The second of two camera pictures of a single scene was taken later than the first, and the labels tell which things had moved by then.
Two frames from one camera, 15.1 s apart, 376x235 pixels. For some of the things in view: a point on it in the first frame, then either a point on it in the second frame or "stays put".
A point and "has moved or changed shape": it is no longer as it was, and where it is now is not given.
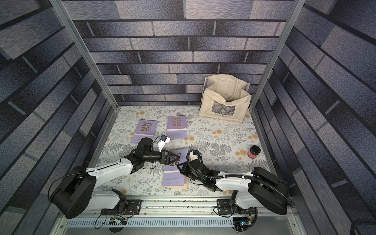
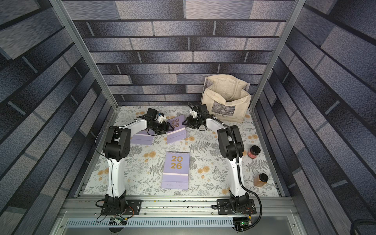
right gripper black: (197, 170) to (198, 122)
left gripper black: (167, 161) to (164, 129)
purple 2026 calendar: (177, 127) stays put
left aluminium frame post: (73, 30) stays put
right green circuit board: (241, 221) stays put
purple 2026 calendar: (172, 176) has moved or changed shape
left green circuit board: (117, 221) stays put
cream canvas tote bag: (225, 97) stays put
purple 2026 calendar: (144, 129) stays put
